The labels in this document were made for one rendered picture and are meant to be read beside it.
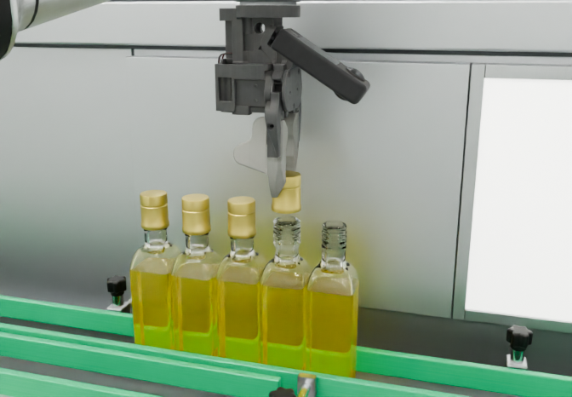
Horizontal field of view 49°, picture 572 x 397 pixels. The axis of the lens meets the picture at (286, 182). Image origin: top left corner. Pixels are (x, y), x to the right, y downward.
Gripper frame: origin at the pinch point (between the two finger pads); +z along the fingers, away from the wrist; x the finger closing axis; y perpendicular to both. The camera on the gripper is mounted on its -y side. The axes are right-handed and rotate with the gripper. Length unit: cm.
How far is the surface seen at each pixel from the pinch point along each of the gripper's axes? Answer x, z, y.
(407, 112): -12.0, -7.1, -12.5
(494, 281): -12.4, 14.8, -25.0
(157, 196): 1.4, 2.7, 16.2
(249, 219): 0.9, 4.7, 4.2
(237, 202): 1.1, 2.6, 5.8
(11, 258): -15, 22, 53
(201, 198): 1.0, 2.7, 10.4
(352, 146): -11.9, -2.3, -5.7
